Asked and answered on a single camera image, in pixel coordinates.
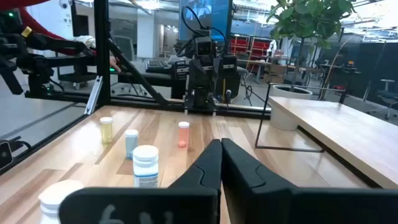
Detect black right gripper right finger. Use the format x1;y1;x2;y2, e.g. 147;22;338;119
221;138;398;224

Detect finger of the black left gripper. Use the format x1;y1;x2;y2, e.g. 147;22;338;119
183;90;192;116
208;93;218;118

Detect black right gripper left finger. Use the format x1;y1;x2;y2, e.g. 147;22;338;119
58;139;223;224

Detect orange translucent pill bottle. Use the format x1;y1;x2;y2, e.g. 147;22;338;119
177;121;190;149

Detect white Melatonin supplement bottle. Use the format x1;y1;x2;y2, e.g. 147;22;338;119
37;179;85;224
132;144;160;189

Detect small white cap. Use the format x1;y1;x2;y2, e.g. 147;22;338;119
124;129;139;161
99;116;114;146

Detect wooden shelf with black legs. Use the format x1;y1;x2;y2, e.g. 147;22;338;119
254;81;398;190

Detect black computer keyboard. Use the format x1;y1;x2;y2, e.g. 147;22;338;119
144;58;171;74

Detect red storage rack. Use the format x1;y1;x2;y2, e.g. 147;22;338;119
229;36;272;62

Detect blue display screen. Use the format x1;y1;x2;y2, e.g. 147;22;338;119
179;0;233;43

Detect person's hand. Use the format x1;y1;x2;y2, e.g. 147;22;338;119
109;55;122;74

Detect grey office chair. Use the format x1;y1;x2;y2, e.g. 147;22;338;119
112;35;136;63
365;78;398;121

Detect leafy plant in white pot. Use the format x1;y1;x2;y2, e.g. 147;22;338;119
266;0;357;131

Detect person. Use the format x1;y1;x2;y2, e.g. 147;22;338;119
0;0;97;57

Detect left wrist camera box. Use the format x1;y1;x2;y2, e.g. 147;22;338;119
194;35;217;58

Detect black left camera cable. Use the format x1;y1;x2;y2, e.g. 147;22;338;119
181;5;228;43

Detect silver metal bracket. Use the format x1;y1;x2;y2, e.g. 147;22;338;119
84;75;103;115

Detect black aluminium table frame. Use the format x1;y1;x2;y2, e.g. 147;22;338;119
0;0;271;175

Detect black table-level camera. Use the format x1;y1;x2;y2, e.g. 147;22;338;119
0;139;14;171

